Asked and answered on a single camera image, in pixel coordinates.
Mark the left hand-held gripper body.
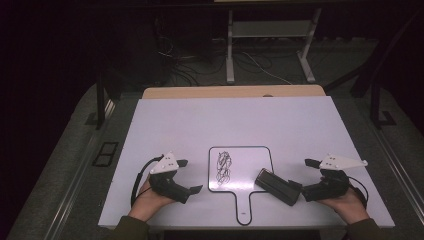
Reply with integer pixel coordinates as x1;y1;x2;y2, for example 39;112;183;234
148;150;192;205

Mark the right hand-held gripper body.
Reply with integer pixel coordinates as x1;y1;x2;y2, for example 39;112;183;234
301;153;369;203

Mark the black whiteboard eraser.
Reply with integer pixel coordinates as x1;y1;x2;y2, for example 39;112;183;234
254;167;302;207

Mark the small whiteboard with handle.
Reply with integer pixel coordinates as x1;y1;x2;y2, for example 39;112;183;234
207;145;275;227

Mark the person's left hand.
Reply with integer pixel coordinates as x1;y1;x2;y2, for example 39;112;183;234
127;176;176;223

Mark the person's right hand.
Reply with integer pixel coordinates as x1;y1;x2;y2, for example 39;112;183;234
315;176;371;225

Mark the black metal stand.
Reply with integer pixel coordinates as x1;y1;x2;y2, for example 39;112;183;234
94;70;116;131
369;79;398;130

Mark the light wooden table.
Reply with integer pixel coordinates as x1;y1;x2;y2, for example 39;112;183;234
142;84;327;100

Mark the white metal stand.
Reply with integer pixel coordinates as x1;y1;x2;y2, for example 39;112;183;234
225;7;323;85

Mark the left hand-held gripper black cable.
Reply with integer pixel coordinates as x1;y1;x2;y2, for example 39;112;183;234
130;154;165;208

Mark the hand-held gripper black cable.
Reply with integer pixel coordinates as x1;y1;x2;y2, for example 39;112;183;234
347;175;370;210
130;154;165;208

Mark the right hand-held gripper black cable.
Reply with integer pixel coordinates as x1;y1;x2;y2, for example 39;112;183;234
347;175;370;210

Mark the black floor socket frame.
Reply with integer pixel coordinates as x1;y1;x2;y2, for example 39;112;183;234
91;141;120;168

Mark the bundle of dark floor cables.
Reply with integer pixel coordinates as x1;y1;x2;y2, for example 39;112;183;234
155;16;228;87

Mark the white floor cable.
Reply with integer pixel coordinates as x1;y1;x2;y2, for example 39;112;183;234
239;49;295;86

